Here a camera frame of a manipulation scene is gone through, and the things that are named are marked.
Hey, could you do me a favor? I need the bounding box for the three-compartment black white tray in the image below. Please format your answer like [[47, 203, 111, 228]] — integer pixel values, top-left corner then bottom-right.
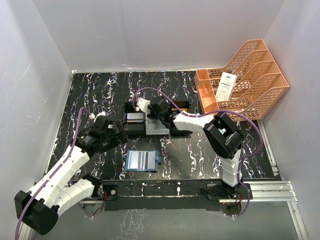
[[122, 102, 193, 138]]

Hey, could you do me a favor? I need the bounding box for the blue leather card holder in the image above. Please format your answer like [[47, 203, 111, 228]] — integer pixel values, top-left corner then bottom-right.
[[125, 150, 162, 172]]

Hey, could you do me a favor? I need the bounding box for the white magnetic stripe card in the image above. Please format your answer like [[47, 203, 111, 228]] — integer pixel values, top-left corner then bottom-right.
[[141, 151, 156, 170]]

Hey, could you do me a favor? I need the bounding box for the orange mesh file organizer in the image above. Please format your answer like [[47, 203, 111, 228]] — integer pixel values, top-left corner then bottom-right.
[[194, 39, 290, 120]]

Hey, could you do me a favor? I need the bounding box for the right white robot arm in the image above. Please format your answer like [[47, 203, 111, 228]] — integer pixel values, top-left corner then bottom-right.
[[137, 96, 244, 193]]

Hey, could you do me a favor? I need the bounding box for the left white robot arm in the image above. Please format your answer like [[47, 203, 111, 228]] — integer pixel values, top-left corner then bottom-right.
[[14, 114, 128, 239]]

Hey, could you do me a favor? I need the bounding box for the white paper receipt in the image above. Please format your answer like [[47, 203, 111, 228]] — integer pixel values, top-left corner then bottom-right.
[[215, 72, 237, 102]]

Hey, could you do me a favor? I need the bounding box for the aluminium frame rail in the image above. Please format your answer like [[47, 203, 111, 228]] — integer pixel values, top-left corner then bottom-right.
[[15, 179, 308, 240]]

